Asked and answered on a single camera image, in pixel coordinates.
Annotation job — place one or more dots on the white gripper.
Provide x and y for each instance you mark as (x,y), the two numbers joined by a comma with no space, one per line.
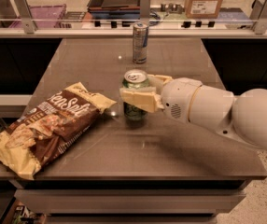
(176,97)

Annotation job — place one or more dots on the green soda can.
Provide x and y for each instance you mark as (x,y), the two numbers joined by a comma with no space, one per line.
(136,79)

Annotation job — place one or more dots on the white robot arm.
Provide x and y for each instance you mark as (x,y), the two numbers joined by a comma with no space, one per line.
(242,118)

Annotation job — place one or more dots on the silver blue energy drink can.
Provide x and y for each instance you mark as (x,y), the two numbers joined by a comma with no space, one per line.
(140,42)

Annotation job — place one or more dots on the brown sea salt chip bag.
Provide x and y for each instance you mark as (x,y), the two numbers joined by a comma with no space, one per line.
(44,133)

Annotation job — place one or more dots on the cardboard box with label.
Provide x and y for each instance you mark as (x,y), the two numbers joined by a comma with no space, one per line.
(202,9)

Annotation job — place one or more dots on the purple plastic crate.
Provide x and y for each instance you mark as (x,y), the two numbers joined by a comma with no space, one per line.
(45,17)

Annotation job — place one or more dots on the middle metal railing bracket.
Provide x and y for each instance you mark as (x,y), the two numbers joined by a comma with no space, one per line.
(144,10)

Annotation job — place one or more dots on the metal railing bracket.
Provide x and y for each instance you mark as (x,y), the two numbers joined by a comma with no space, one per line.
(27,22)
(144,10)
(259,17)

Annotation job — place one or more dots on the right metal railing bracket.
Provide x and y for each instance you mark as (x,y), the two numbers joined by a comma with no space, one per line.
(259,17)

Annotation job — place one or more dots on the left metal railing bracket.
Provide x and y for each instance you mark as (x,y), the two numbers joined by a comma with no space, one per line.
(27,22)

